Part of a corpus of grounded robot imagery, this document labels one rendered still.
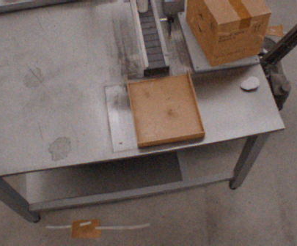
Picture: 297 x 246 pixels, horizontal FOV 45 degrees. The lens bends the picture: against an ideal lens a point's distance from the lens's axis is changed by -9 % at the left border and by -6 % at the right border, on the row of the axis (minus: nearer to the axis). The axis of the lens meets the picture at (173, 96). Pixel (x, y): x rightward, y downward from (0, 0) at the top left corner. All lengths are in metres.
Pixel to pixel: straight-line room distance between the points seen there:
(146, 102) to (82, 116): 0.27
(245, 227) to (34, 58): 1.47
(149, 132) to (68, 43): 0.60
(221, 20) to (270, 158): 1.22
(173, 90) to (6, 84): 0.74
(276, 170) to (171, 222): 0.73
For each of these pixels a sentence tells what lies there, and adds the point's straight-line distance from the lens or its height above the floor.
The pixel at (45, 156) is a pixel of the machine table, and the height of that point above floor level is 0.83.
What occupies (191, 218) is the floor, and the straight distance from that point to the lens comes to 2.20.
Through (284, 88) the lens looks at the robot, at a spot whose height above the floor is 0.32.
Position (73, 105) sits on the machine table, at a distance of 1.56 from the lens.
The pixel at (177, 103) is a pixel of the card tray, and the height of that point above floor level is 0.83.
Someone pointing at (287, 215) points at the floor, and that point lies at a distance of 2.32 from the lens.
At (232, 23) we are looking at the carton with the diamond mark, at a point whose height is 1.11.
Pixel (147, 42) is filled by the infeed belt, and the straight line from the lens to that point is 1.65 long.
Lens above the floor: 2.13
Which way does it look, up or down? 57 degrees down
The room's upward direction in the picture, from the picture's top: 3 degrees clockwise
